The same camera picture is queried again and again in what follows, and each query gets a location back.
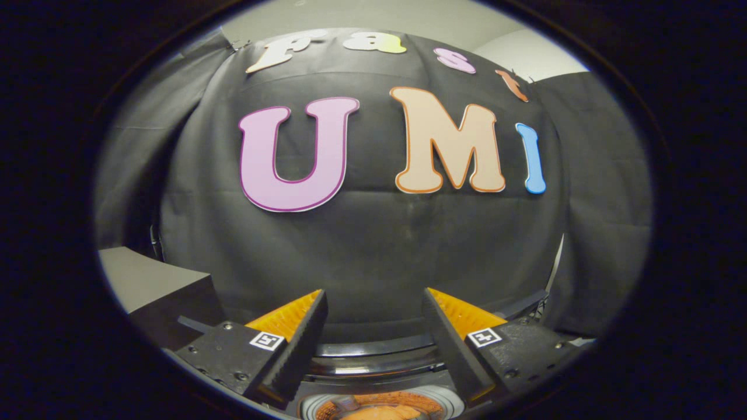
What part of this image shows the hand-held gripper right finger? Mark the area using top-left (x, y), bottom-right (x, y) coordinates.
top-left (421, 287), bottom-right (584, 406)

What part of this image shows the grey white cabinet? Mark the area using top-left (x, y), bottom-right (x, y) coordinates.
top-left (98, 246), bottom-right (225, 351)

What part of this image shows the black light stand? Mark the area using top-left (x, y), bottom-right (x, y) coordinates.
top-left (540, 233), bottom-right (566, 319)

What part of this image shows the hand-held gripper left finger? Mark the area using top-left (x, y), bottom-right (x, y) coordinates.
top-left (165, 289), bottom-right (329, 409)

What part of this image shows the black backdrop cloth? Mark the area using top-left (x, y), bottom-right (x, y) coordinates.
top-left (93, 26), bottom-right (653, 345)

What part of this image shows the orange cloth garment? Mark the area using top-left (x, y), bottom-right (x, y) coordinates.
top-left (315, 392), bottom-right (447, 420)

